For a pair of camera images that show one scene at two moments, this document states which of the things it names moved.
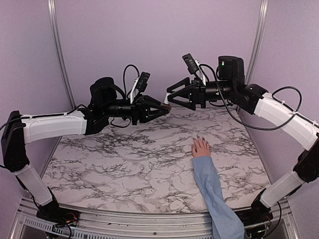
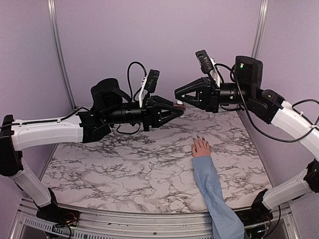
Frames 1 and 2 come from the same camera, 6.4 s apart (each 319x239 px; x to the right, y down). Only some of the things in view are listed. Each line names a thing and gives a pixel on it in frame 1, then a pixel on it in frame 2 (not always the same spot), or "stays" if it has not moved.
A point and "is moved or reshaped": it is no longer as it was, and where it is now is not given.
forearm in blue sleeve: (226, 223) stays
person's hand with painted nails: (203, 149) stays
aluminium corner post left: (58, 44) stays
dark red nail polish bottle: (166, 108) is moved or reshaped
